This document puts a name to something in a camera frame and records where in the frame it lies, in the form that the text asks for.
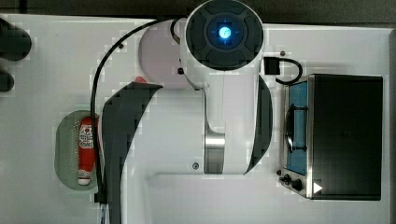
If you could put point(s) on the green oval strainer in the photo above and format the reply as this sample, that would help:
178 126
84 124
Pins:
66 151

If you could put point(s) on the lilac round plate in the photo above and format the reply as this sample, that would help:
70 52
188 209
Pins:
159 57

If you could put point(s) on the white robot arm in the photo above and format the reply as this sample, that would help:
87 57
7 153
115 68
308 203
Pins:
220 125

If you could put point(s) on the pink plush peach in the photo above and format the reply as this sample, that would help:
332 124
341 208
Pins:
140 80

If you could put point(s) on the silver black toaster oven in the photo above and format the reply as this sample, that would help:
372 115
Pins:
333 137

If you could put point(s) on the black round post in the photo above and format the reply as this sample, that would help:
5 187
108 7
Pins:
15 43
7 81

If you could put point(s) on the red plush ketchup bottle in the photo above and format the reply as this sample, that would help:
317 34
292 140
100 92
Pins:
86 154

